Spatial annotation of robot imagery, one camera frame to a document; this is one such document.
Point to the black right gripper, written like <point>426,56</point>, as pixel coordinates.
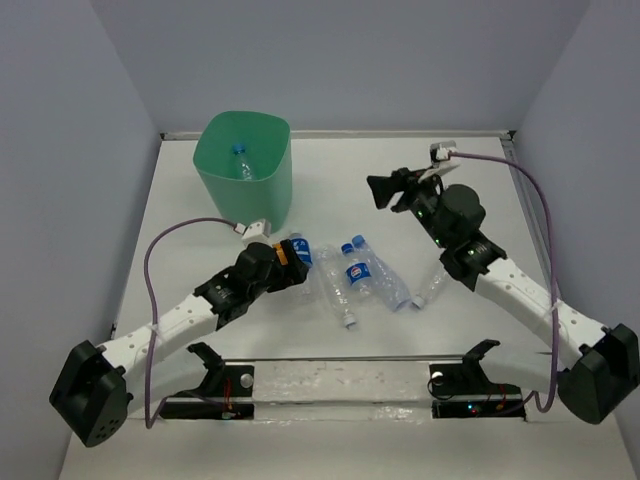
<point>383,187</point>

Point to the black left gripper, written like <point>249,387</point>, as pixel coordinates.
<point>292,273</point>

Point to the blue label white cap bottle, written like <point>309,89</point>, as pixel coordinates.
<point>305,293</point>

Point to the clear crushed white cap bottle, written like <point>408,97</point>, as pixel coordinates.
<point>333,285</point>

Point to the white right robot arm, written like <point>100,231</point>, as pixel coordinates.
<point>591,367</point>

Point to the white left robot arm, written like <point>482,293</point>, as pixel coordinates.
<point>100,385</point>

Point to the green plastic bin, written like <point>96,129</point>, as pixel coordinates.
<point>267,139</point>

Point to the orange juice bottle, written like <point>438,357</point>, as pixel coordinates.
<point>281,250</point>

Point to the Pepsi label bottle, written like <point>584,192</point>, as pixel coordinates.
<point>357,272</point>

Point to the clear blue cap bottle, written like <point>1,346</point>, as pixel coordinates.
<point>391,289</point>

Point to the white foam strip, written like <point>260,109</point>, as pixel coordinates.
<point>351,391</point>

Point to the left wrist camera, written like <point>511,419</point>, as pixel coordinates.
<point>257,232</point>

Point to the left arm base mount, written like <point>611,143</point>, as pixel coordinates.
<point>225,392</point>

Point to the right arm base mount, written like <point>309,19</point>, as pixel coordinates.
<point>461,390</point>

